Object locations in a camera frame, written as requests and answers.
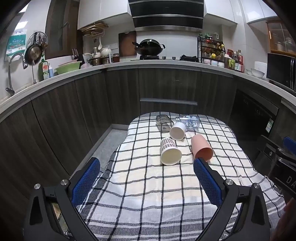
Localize dark transparent cup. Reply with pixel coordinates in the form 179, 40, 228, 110
156, 114, 174, 133

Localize person's right hand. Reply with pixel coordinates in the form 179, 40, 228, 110
270, 198, 296, 241

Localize black spice rack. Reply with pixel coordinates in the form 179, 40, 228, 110
197, 33, 226, 63

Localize chrome kitchen faucet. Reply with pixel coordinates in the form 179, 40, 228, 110
6, 52, 28, 96

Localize green dish soap bottle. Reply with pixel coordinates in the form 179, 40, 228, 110
38, 59, 50, 81

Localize black range hood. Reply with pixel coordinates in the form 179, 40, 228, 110
128, 0, 204, 32

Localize wooden glass-door cabinet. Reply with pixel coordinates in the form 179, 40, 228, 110
266, 20, 296, 56

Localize black white checked tablecloth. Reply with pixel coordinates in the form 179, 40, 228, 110
76, 112, 287, 241

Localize black microwave oven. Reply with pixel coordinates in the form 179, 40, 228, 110
266, 52, 296, 91

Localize clear printed glass cup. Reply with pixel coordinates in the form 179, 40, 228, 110
175, 115, 201, 131

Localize black wok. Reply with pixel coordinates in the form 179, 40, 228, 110
132, 39, 166, 56

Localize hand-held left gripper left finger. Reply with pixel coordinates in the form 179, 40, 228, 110
23, 157, 101, 241

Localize white patterned paper cup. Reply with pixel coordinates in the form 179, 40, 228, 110
160, 137, 182, 166

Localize plain white cup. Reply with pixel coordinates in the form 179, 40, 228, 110
169, 122, 187, 141

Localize light wooden cutting boards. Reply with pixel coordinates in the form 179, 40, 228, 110
81, 22, 109, 38

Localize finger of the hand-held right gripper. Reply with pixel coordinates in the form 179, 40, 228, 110
283, 136, 296, 152

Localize dark wooden cutting board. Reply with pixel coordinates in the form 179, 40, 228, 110
118, 31, 137, 57

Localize pink cup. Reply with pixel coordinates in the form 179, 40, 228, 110
191, 134, 214, 162

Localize black dishwasher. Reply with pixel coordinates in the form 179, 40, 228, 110
228, 89, 279, 141

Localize stack of white bowls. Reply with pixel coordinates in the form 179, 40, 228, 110
246, 68, 265, 78

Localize gas stove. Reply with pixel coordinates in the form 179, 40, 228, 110
130, 55, 181, 62

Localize group of sauce bottles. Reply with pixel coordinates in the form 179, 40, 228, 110
225, 48, 245, 73

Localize green plastic basin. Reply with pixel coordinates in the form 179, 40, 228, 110
55, 61, 83, 75

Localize metal drawer handle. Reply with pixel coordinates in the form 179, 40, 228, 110
140, 98, 198, 106

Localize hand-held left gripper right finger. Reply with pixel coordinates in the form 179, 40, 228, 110
193, 158, 271, 241

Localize printed plastic bag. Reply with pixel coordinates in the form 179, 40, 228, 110
6, 29, 28, 61

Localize hanging frying pan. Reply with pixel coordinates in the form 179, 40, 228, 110
25, 44, 44, 66

